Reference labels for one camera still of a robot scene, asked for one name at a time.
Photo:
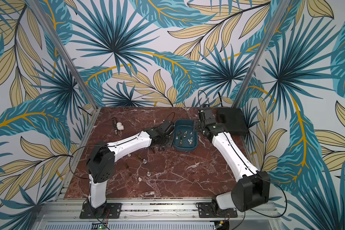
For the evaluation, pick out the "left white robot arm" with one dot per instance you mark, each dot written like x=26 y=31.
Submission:
x=101 y=162

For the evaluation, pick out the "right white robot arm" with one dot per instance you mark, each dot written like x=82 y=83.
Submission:
x=252 y=185

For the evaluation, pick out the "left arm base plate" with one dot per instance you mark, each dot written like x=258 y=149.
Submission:
x=105 y=211

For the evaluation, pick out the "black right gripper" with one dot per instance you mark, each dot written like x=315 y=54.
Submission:
x=202 y=123

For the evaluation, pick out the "teal plastic storage box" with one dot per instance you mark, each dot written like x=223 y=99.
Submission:
x=185 y=136

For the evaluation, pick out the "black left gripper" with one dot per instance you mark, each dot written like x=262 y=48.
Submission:
x=170 y=143

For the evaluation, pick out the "aluminium frame rail front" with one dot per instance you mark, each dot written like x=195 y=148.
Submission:
x=154 y=214

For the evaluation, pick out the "black plastic tool case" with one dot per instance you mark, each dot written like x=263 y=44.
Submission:
x=233 y=120

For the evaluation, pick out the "black orange screwdriver handle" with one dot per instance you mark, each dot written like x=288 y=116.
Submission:
x=114 y=122

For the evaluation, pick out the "white pipe elbow fitting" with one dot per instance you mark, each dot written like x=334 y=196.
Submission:
x=120 y=126

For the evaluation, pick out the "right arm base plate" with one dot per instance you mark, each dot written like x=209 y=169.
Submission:
x=211 y=210

